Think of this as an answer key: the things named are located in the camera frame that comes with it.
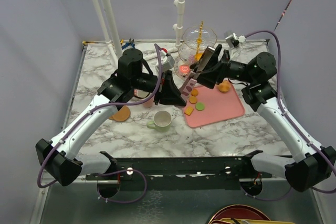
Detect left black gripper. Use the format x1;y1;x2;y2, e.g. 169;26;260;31
132;69;187;106

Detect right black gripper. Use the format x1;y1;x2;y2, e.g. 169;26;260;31
190;44;255;89

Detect toy bread bun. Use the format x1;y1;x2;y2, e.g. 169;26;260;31
217;81;231;93

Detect toy orange egg tart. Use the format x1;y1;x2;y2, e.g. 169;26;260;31
195;53;203;62

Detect pink-handled metal tongs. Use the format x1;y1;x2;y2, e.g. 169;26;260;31
179;46;215;101

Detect toy pink swirl roll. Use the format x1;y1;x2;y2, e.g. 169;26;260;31
178;65;190;76

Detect pink serving tray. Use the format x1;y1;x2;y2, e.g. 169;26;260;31
183;83;245;128

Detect three-tier glass dessert stand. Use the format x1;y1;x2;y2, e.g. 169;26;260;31
174;21;217;79

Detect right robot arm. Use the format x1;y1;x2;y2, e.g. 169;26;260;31
190;45;335;192

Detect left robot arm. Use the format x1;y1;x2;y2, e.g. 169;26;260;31
35;48;186;186

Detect toy orange round cookie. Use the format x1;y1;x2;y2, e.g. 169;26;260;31
189;96;197;104

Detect pink mug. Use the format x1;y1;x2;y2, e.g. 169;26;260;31
134;89;154;108

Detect toy yellow cracker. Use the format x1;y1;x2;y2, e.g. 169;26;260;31
184;106;194;116

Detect toy brown chip cookie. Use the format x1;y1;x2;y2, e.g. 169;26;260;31
191;89;199;97

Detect green mug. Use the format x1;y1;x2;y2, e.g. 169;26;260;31
146;111;172;132

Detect toy green macaron lower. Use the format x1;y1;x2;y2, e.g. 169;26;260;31
195;102;205;111

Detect red round tray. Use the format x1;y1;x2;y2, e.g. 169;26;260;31
208;205;270;223

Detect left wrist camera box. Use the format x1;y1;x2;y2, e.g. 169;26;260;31
161;54;175;73

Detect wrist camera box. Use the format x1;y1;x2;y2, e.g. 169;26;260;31
161;54;175;73
224;30;246;49

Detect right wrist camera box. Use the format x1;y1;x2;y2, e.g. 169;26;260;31
224;30;246;49

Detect blue-handled pliers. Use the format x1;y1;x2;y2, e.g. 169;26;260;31
121;39;135;50

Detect aluminium rail base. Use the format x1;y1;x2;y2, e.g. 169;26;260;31
41;155;320;184

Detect white pvc pipe frame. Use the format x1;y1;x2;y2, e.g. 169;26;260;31
92;0;185;63

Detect yellow-handled tool at wall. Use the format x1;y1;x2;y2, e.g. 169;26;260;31
82;41;105;45

